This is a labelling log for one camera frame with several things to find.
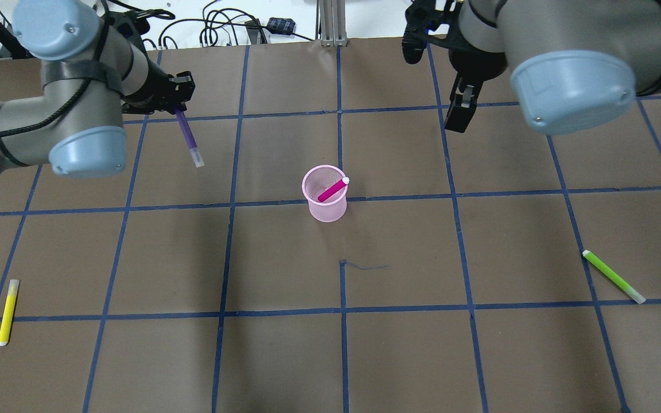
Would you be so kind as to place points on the yellow highlighter pen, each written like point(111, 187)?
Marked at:
point(9, 312)

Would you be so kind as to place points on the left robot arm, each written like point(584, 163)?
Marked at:
point(91, 75)

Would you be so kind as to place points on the green highlighter pen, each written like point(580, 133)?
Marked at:
point(615, 278)

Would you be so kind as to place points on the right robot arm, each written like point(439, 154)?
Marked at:
point(574, 65)

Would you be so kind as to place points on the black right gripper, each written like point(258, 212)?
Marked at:
point(475, 67)

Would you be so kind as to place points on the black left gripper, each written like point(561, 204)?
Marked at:
point(157, 92)

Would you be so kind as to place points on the pink mesh cup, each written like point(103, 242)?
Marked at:
point(325, 189)

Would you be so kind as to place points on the purple highlighter pen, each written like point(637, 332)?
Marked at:
point(186, 130)

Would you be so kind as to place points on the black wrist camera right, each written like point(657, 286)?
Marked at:
point(427, 24)

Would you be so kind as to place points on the aluminium frame post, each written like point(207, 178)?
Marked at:
point(331, 23)

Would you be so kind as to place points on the pink highlighter pen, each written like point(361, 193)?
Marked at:
point(333, 189)

